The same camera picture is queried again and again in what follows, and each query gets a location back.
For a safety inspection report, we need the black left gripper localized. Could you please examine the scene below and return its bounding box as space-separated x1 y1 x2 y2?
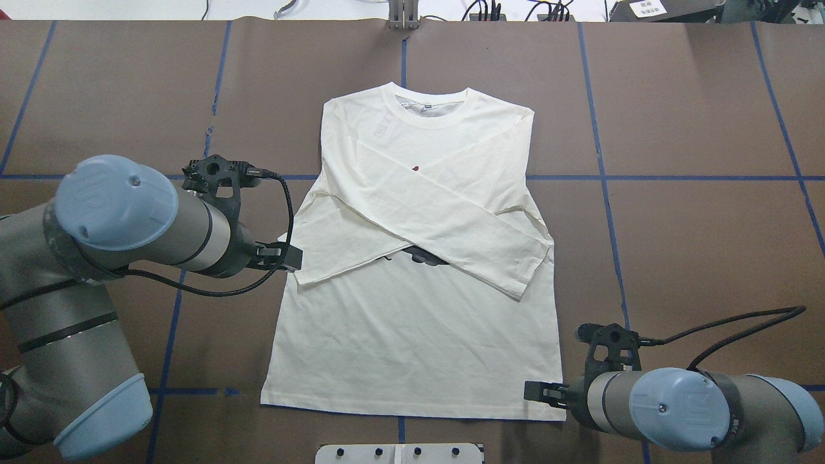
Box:
219 223 303 278

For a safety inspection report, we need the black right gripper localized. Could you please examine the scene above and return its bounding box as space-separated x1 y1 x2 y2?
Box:
523 377 590 426

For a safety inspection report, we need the cream long-sleeve Twinkle shirt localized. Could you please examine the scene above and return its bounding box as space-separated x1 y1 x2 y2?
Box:
260 82 565 421

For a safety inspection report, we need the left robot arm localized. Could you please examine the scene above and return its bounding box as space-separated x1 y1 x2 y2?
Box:
2 155 302 461

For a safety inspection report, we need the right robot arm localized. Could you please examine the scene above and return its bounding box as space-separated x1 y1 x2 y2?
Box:
523 367 823 463

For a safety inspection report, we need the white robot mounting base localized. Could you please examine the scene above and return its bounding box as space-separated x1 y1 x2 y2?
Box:
315 443 486 463

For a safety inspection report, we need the black box with label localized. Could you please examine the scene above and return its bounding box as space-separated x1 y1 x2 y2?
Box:
608 1 725 23

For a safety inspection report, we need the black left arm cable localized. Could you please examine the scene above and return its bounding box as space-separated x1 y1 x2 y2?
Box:
116 169 296 298

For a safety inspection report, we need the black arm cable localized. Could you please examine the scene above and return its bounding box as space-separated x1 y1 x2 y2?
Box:
645 305 808 371
116 169 296 298

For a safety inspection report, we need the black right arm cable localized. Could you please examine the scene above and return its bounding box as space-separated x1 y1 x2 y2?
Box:
645 305 808 371

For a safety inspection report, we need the aluminium frame post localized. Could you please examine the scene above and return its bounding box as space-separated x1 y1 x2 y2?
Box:
388 0 420 30

